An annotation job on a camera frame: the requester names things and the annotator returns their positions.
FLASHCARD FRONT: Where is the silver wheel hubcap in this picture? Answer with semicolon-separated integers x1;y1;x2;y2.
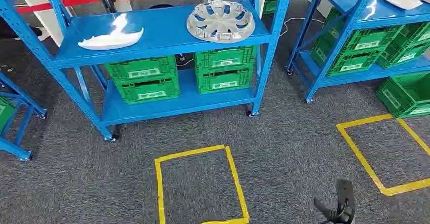
186;0;256;44

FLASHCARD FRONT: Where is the green plastic crate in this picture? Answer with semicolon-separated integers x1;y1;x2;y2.
0;96;16;132
104;55;178;84
376;42;430;70
324;7;404;53
196;66;255;95
309;36;384;78
194;45;257;73
391;22;430;50
114;76;181;105
262;0;280;15
374;71;430;119

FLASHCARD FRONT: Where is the blue steel shelf rack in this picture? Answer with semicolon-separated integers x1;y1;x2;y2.
286;0;430;104
0;71;48;162
0;0;296;142

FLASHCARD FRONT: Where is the yellow floor tape square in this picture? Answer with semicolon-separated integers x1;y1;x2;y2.
336;114;430;197
154;144;250;224

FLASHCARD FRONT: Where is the white floor cable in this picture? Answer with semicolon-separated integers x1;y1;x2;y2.
279;17;325;37

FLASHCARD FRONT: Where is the black stanchion post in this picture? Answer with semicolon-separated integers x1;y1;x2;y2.
98;0;118;14

